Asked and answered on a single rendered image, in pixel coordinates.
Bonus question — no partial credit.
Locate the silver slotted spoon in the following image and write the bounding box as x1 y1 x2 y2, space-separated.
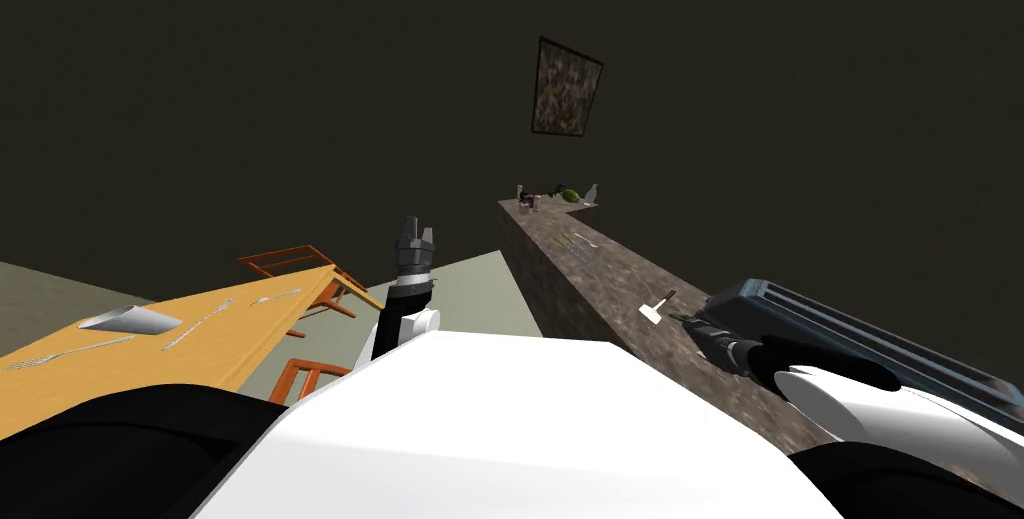
3 334 137 371

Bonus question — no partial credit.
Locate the white spatula with dark handle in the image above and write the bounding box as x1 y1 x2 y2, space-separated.
637 288 678 326

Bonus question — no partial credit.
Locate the orange wooden table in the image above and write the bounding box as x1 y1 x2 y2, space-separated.
0 264 386 442

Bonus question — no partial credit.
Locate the silver fork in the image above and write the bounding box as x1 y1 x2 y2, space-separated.
161 298 236 353

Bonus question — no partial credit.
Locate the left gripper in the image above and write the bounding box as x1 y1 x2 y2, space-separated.
393 215 437 282

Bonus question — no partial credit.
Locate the framed brown wall picture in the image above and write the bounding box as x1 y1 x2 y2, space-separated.
531 35 605 139

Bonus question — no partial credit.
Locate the grey metal bowl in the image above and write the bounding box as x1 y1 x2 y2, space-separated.
76 304 185 337

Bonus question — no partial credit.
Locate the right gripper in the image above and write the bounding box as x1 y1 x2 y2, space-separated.
679 314 753 376

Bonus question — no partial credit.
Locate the silver knife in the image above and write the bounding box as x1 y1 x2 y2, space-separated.
247 287 304 309

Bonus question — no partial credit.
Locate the orange wooden chair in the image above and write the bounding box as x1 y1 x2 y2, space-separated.
237 244 371 340
267 358 354 408

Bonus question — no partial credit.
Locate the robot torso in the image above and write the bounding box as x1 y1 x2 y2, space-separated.
190 330 843 519

